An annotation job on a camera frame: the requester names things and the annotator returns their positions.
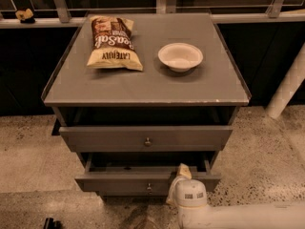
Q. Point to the white paper bowl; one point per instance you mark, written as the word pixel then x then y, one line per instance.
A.
pixel 180 57

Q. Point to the black object on floor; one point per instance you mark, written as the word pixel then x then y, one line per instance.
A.
pixel 50 223

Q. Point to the metal railing frame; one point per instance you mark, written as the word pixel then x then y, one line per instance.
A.
pixel 49 13

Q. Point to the sea salt chips bag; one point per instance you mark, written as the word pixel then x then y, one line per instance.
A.
pixel 112 46

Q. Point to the yellow black object on ledge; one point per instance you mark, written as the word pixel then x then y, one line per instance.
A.
pixel 25 16

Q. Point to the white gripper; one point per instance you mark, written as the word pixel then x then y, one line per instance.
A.
pixel 192 191

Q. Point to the white diagonal post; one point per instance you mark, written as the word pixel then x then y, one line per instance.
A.
pixel 288 86

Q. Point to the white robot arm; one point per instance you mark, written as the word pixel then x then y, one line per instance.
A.
pixel 281 215

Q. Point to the grey top drawer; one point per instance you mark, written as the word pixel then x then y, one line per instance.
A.
pixel 145 138

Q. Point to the grey drawer cabinet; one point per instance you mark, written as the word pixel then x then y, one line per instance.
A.
pixel 209 94

